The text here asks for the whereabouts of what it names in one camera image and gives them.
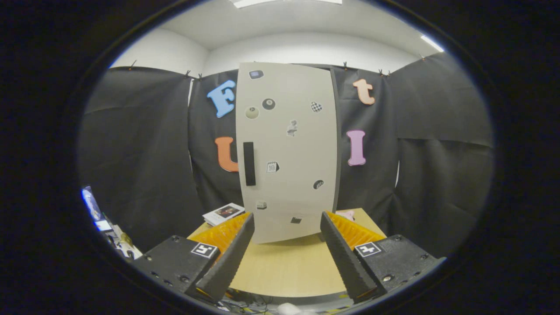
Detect black cables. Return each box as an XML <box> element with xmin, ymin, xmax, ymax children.
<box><xmin>219</xmin><ymin>295</ymin><xmax>272</xmax><ymax>313</ymax></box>

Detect bright screen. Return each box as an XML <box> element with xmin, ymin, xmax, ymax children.
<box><xmin>81</xmin><ymin>186</ymin><xmax>113</xmax><ymax>232</ymax></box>

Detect black backdrop cloth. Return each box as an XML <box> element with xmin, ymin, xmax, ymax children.
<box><xmin>79</xmin><ymin>52</ymin><xmax>495</xmax><ymax>259</ymax></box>

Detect long ceiling light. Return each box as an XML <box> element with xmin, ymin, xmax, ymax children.
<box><xmin>232</xmin><ymin>0</ymin><xmax>343</xmax><ymax>8</ymax></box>

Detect small ceiling light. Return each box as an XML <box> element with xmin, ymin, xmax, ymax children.
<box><xmin>421</xmin><ymin>35</ymin><xmax>445</xmax><ymax>53</ymax></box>

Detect pale clutter pile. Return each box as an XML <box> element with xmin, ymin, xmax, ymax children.
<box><xmin>107</xmin><ymin>225</ymin><xmax>143</xmax><ymax>259</ymax></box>

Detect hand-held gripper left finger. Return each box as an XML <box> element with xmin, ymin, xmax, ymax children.
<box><xmin>131</xmin><ymin>212</ymin><xmax>255</xmax><ymax>303</ymax></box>

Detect white soft object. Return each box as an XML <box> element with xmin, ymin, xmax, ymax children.
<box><xmin>277</xmin><ymin>303</ymin><xmax>318</xmax><ymax>315</ymax></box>

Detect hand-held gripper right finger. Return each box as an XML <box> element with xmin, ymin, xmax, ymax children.
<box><xmin>320</xmin><ymin>210</ymin><xmax>447</xmax><ymax>303</ymax></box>

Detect black door handle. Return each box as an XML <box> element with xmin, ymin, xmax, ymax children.
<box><xmin>243</xmin><ymin>141</ymin><xmax>257</xmax><ymax>187</ymax></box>

